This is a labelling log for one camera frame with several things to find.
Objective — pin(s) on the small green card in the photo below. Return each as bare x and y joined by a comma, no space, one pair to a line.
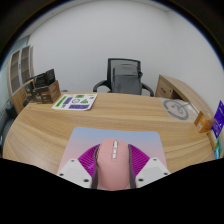
218,148

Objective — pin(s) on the pink computer mouse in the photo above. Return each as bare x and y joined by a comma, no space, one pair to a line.
112,166

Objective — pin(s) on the pink and blue mouse pad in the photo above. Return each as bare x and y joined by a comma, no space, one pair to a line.
83,140

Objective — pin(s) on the white sheet with green purple prints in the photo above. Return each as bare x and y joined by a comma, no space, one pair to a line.
75,101

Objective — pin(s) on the purple sign card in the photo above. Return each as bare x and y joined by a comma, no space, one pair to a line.
218,118

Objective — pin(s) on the black mesh office chair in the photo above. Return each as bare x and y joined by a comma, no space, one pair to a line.
111,63

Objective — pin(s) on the wooden shelf cabinet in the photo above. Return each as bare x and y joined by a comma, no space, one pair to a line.
16,66

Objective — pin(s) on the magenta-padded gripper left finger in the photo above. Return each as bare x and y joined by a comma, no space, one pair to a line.
71,171

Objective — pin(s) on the wooden side desk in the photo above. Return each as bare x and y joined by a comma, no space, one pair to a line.
173,86

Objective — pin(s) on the wide brown cardboard box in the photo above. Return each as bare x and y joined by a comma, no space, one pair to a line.
48,93

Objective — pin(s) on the grey backpack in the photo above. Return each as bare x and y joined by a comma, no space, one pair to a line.
126,80

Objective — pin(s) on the small orange box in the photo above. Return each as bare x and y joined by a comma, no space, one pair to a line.
203,121

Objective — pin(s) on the white sheet with grey circle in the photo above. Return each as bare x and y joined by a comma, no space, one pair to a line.
178,109

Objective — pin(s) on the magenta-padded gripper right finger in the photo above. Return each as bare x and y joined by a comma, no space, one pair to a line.
154,170

